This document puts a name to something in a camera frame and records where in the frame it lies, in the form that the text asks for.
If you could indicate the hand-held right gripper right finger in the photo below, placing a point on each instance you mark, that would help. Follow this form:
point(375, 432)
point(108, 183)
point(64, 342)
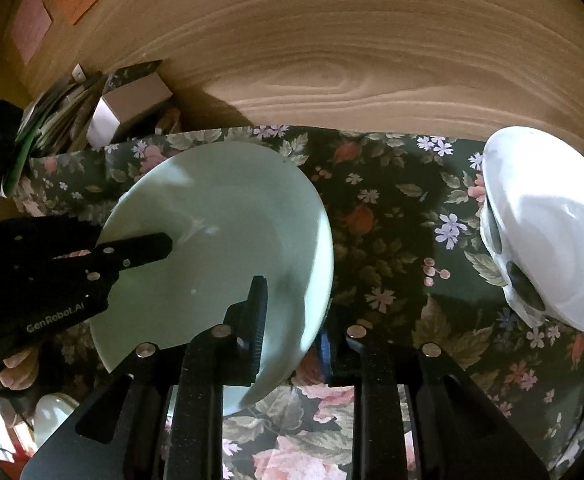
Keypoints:
point(367, 375)

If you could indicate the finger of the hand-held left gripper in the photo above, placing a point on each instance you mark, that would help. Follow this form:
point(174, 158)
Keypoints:
point(132, 252)

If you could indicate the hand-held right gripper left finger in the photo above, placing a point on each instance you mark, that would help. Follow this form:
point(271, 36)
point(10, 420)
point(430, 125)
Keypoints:
point(249, 325)

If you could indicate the mint green plate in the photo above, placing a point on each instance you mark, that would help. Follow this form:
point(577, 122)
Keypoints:
point(212, 210)

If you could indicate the large white plate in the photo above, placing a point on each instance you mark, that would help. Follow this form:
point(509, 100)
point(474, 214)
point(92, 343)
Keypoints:
point(557, 225)

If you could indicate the person's left hand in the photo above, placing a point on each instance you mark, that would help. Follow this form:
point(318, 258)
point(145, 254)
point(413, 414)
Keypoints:
point(19, 365)

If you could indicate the mint green bowl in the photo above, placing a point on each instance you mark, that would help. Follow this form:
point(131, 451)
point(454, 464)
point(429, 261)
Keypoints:
point(52, 415)

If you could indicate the small paper box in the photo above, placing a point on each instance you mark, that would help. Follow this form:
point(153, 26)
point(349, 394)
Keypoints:
point(137, 95)

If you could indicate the floral tablecloth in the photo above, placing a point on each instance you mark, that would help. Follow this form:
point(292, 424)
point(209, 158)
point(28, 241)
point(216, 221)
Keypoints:
point(397, 220)

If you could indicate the stack of papers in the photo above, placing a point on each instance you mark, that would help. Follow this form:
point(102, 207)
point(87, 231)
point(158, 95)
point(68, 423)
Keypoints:
point(57, 110)

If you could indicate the pink sticky note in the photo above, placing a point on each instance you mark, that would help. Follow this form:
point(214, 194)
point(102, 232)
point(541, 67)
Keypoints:
point(29, 27)

